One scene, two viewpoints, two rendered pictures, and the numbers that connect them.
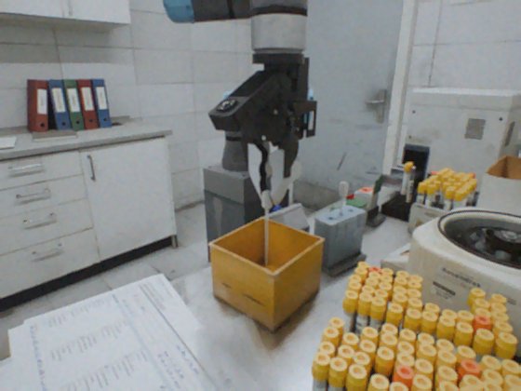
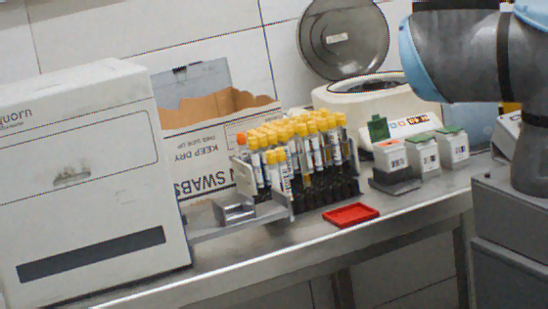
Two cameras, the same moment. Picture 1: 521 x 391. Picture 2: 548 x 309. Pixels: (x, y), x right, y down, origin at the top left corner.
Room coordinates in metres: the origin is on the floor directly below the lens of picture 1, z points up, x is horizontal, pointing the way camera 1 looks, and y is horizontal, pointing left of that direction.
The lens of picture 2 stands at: (1.97, 0.11, 1.28)
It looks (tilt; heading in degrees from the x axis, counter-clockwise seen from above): 14 degrees down; 206
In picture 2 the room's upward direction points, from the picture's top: 11 degrees counter-clockwise
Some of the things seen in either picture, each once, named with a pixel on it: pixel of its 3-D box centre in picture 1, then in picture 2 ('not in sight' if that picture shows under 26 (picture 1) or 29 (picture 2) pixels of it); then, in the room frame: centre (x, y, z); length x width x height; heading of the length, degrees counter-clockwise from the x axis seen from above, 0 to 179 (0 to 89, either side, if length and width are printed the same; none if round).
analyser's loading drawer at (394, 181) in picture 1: (405, 173); (220, 218); (1.01, -0.46, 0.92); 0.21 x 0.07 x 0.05; 135
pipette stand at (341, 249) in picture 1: (339, 237); (472, 122); (0.57, -0.15, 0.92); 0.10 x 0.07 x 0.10; 127
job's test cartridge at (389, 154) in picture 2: (366, 201); (390, 160); (0.77, -0.26, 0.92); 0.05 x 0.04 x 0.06; 46
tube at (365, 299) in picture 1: (360, 334); not in sight; (0.31, -0.12, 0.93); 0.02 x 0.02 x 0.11
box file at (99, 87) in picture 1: (95, 102); not in sight; (2.29, 1.12, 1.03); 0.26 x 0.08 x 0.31; 44
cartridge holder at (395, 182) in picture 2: (364, 211); (392, 176); (0.77, -0.26, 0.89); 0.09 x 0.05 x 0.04; 46
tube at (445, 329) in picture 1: (437, 359); not in sight; (0.27, -0.19, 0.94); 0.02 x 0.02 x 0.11
